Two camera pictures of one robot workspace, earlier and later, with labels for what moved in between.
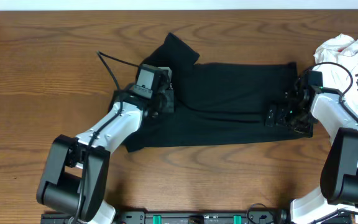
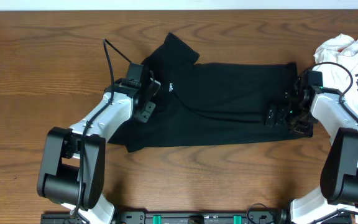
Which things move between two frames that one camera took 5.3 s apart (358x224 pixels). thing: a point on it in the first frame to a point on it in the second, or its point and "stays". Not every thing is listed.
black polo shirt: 216,102 stays
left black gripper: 169,101 to 151,96
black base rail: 258,216 stays
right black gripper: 281,110 stays
